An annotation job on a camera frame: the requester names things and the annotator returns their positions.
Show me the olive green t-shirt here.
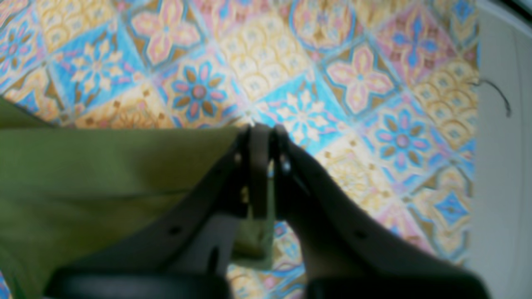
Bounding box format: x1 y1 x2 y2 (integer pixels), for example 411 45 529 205
0 98 277 299

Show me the colourful patterned tablecloth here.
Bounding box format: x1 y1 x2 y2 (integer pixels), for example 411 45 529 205
0 0 478 299

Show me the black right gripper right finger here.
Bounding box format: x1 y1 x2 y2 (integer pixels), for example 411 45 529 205
270 125 490 299

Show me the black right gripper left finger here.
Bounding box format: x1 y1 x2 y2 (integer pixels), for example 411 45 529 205
44 125 273 299

